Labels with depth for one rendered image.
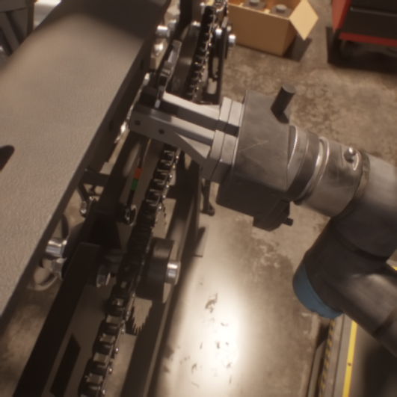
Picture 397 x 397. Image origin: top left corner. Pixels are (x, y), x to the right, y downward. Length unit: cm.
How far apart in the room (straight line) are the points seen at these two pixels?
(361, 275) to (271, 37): 221
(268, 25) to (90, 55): 228
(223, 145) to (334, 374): 82
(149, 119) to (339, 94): 207
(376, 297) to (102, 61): 35
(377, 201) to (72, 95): 29
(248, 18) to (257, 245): 148
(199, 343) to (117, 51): 119
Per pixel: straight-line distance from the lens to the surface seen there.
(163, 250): 50
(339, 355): 112
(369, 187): 41
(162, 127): 38
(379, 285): 46
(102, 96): 27
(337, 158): 40
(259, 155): 36
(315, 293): 48
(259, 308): 147
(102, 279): 47
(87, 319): 48
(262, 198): 36
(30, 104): 27
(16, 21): 43
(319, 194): 39
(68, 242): 52
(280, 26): 254
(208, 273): 150
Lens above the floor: 133
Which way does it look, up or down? 50 degrees down
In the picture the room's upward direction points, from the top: 3 degrees clockwise
